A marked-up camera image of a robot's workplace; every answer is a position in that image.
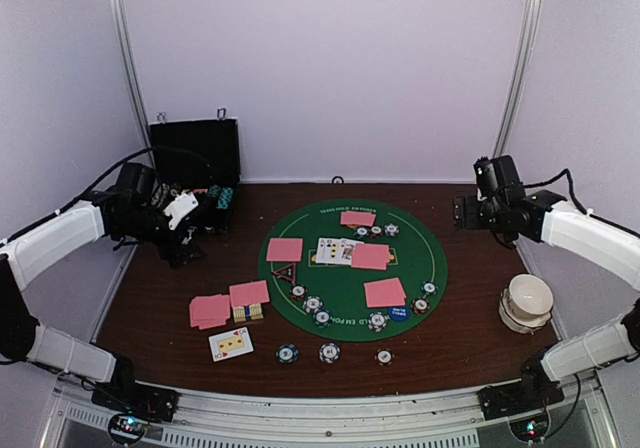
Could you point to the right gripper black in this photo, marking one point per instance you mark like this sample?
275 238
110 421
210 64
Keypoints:
471 220

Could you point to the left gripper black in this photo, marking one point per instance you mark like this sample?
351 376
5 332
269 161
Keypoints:
180 259

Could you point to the face-down burn card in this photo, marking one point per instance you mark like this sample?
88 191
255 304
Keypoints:
208 312

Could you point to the red-backed card deck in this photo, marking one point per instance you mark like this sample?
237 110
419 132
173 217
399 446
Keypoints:
246 294

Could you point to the red checkered playing card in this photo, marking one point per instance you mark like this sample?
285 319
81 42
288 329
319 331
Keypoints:
285 250

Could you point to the face-up ten of hearts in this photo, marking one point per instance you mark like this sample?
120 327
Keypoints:
230 344

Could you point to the triangular black red dealer button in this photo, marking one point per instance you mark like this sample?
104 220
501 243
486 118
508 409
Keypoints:
287 273

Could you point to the face-down cards blue button player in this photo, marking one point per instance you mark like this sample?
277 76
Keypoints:
385 293

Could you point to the face-down cards orange button player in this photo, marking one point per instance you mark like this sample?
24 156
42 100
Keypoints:
357 218

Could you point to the face-up community cards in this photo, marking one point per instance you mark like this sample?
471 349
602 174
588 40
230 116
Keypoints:
335 251

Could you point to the blue green chip stack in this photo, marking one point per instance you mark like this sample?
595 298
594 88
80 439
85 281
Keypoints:
287 353

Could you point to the brown orange chip stack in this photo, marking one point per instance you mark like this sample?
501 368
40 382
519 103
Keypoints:
384 357

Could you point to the blue tan chip stack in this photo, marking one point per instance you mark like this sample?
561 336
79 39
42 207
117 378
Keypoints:
329 353

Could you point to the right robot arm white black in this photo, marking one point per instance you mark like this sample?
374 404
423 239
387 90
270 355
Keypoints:
509 209

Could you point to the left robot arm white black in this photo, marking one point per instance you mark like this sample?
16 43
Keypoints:
138 208

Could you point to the blue tan chip row case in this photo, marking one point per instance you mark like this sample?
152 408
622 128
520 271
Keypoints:
159 196

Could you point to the teal chip row in case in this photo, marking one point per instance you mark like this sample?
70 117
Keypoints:
221 196

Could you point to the black poker chip case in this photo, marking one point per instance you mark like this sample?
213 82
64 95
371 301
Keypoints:
196 154

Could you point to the blue yellow card box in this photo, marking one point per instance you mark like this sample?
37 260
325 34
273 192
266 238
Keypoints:
246 313

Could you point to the stacked white bowls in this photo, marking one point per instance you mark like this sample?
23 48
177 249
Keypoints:
526 304

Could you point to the blue small blind button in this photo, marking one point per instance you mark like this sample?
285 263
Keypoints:
399 313

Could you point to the round green poker mat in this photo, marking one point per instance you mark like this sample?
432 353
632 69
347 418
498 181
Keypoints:
417 257

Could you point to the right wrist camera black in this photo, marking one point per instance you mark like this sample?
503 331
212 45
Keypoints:
496 175

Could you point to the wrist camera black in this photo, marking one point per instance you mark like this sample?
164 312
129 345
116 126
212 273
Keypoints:
136 181
496 175

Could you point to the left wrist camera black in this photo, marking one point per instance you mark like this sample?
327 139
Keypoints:
136 181

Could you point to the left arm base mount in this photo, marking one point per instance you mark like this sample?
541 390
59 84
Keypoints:
135 412

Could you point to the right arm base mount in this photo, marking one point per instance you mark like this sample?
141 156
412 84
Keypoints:
520 403

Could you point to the aluminium front rail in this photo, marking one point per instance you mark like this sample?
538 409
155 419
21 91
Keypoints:
452 418

